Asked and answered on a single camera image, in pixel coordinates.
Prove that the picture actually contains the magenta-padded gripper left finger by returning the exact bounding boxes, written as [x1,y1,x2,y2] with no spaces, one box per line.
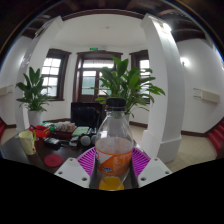
[54,147,100,190]

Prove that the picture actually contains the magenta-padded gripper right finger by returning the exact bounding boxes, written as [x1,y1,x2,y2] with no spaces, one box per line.
[132,147,173,190]

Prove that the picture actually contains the clear bottle with orange label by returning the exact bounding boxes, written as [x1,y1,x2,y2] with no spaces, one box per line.
[94,97,134,192]

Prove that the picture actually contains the flat round red coaster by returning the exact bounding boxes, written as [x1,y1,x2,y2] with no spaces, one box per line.
[43,153,64,168]

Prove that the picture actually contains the black handheld device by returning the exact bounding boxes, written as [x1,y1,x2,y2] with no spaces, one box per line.
[43,137,62,150]

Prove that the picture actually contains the green packet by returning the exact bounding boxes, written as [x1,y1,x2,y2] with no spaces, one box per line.
[72,126,90,137]

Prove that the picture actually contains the dark tray of snack packets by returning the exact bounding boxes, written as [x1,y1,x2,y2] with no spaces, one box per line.
[53,121,77,140]

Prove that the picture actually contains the red box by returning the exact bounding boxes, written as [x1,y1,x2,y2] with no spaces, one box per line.
[28,124,52,140]

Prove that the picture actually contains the green box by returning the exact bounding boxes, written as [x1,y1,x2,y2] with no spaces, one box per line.
[41,122,56,130]

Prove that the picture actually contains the pale yellow cup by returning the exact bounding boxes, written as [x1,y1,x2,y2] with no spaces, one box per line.
[18,129,37,156]

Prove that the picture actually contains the black chair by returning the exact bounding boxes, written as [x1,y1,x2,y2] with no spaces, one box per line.
[70,101,105,130]

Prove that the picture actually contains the potted plant in tall white pot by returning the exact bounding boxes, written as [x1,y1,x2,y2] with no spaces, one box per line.
[15,66,54,127]

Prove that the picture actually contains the dark wooden double door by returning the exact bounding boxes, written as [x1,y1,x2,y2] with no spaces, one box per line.
[72,50,124,103]

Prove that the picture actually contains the large potted plant in white pot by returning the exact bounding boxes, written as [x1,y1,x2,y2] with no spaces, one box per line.
[94,56,166,123]

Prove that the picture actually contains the dark-framed window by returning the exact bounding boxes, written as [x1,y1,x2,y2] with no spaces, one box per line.
[129,49,152,104]
[39,48,72,101]

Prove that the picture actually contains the white wall-mounted unit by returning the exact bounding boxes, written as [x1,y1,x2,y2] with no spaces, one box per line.
[0,84,15,98]
[193,87,221,104]

